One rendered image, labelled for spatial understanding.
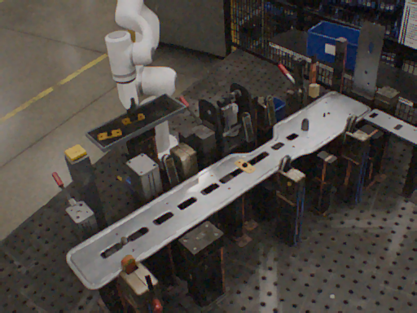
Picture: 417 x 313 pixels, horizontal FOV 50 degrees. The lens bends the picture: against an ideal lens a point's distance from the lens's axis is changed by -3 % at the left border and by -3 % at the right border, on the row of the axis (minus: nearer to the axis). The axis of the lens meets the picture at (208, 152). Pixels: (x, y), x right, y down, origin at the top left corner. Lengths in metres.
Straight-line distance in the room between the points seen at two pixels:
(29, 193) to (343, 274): 2.31
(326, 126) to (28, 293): 1.34
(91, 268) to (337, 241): 0.95
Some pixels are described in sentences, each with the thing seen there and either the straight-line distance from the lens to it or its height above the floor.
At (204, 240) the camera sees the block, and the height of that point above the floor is 1.03.
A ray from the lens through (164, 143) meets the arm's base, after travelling 2.12.
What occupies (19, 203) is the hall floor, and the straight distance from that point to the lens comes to 3.37.
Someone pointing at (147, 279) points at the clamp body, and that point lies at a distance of 1.35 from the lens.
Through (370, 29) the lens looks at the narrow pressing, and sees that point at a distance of 2.05.
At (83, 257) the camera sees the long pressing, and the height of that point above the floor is 1.00.
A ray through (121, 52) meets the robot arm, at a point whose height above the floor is 1.46.
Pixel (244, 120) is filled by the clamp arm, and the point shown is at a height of 1.08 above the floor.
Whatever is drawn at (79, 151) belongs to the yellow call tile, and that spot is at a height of 1.16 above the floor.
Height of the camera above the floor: 2.11
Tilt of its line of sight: 38 degrees down
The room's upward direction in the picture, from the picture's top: 5 degrees counter-clockwise
